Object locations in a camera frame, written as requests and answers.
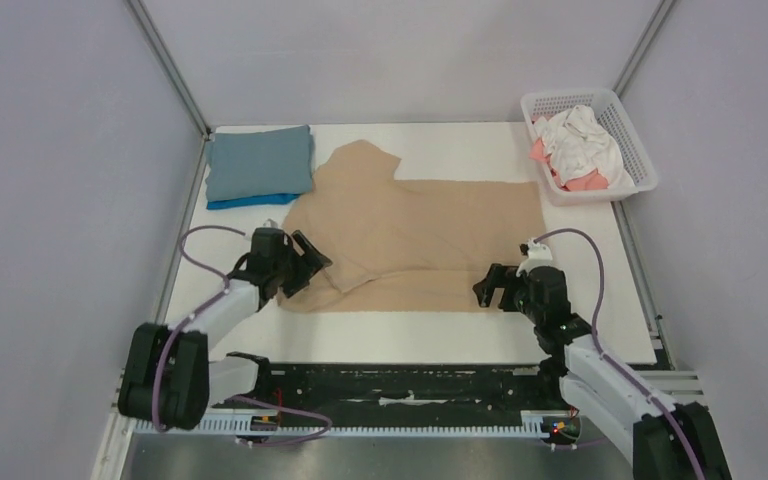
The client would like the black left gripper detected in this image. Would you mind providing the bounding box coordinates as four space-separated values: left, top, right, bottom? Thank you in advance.
271 231 330 299

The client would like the beige t shirt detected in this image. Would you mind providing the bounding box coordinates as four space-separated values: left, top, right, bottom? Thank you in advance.
279 140 546 313

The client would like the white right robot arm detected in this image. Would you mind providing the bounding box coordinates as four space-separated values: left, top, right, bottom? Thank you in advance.
472 263 731 479

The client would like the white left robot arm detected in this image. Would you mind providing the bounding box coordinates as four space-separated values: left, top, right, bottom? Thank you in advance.
117 227 332 432

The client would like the folded bright blue t shirt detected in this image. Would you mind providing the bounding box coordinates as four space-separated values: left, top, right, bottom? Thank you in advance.
207 193 299 211

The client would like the folded grey-blue t shirt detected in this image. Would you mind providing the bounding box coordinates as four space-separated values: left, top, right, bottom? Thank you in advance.
205 125 314 201

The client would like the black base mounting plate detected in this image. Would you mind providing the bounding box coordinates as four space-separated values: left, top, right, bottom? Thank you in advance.
250 363 570 427

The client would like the pink t shirt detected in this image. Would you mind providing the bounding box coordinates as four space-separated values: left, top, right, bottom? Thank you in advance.
529 115 609 192

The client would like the white t shirt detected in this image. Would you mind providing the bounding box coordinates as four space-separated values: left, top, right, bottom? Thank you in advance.
530 105 634 192

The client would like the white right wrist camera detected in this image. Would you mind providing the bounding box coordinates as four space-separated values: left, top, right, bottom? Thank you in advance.
516 239 554 277

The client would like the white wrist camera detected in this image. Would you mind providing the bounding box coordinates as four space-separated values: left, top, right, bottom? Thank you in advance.
261 218 281 229
516 239 554 277

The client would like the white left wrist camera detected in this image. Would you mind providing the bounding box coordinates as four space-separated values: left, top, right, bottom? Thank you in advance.
261 218 281 229

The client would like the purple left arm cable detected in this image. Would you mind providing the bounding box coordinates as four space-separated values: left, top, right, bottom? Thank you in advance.
150 225 334 447

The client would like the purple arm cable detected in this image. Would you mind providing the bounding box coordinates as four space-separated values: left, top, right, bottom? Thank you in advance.
150 225 334 447
532 228 710 480

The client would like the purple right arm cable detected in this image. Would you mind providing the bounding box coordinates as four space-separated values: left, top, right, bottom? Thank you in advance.
532 228 710 480

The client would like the white slotted cable duct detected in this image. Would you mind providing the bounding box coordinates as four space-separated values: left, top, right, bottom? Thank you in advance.
133 410 581 440

